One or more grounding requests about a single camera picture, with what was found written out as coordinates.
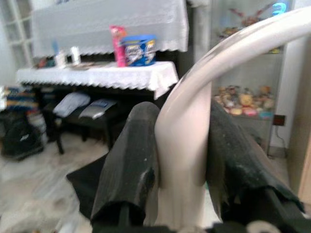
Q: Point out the folded grey clothes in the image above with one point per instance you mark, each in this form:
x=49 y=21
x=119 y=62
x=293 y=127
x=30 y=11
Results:
x=97 y=109

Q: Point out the yellow plush bear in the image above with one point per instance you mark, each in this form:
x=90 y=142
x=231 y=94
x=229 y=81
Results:
x=246 y=100

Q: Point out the white bottle with blue cap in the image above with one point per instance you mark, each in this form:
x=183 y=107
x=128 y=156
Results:
x=60 y=58

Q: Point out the stack of books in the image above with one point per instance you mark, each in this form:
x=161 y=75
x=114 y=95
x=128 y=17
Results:
x=18 y=98

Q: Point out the pink snack package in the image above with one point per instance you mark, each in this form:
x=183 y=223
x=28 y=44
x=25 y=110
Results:
x=117 y=46

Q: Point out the dark wall socket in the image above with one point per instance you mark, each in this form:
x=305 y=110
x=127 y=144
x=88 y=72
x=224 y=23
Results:
x=279 y=120

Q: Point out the black piano bench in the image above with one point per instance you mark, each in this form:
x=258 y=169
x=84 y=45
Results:
x=94 y=125

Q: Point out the blue plastic tub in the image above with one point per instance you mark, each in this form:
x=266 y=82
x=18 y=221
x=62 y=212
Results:
x=139 y=51

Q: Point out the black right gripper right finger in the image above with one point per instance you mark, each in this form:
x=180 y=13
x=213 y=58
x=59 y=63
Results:
x=243 y=170

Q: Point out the red winged toy figure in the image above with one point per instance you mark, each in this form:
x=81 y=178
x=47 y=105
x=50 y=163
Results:
x=250 y=15

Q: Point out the white lace keyboard cover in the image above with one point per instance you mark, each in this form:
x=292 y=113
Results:
x=102 y=76

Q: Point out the pink plush toy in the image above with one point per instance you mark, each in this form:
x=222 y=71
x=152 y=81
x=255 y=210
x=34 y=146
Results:
x=250 y=112

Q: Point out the loose black cloth flap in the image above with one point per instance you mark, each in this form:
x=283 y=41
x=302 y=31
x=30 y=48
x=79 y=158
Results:
x=81 y=184

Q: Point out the black bag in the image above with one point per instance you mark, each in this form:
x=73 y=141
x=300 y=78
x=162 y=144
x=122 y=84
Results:
x=20 y=138

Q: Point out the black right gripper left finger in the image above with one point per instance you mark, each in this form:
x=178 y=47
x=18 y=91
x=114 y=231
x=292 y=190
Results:
x=126 y=165

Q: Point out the light wooden door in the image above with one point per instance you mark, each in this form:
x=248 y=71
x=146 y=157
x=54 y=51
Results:
x=300 y=145

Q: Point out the black upright piano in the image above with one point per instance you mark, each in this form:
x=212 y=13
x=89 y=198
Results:
x=182 y=55

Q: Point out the white window frame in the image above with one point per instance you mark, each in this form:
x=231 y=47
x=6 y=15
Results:
x=18 y=29

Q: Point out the folded light blue clothes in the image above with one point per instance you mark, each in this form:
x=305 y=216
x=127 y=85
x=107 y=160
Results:
x=71 y=103

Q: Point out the glass display cabinet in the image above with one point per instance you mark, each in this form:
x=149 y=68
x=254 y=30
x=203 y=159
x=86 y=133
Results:
x=255 y=70

